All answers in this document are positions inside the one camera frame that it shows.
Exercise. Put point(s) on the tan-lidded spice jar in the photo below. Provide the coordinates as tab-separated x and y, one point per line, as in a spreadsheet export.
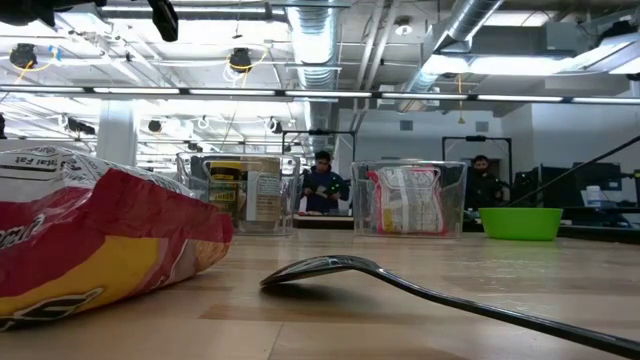
265	192

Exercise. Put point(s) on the red ramen noodle packet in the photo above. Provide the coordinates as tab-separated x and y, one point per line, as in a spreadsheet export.
100	235
410	200

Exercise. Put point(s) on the black spoon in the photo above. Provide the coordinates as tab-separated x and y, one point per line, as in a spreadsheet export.
320	265

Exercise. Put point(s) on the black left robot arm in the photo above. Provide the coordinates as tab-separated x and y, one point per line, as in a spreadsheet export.
30	7

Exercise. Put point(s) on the ceiling light strip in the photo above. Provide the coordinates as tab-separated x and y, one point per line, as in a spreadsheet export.
135	90

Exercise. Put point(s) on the black ceiling fixture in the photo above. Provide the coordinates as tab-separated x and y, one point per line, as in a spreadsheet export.
22	55
241	59

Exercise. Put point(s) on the white column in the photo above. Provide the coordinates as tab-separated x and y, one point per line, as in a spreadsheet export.
117	135

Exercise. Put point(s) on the clear plastic bin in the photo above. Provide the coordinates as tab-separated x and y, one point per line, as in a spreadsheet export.
187	175
360	200

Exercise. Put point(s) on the person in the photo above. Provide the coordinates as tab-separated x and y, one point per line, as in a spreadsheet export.
482	187
324	190

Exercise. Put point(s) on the green plastic bowl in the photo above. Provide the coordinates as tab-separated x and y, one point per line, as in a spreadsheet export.
520	225

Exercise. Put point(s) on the black monitors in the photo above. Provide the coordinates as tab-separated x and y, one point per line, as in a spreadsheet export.
555	185

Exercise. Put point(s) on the white bottle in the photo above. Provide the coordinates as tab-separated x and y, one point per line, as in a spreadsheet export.
593	196

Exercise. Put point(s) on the black frame stand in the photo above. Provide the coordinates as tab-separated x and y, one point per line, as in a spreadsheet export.
475	138

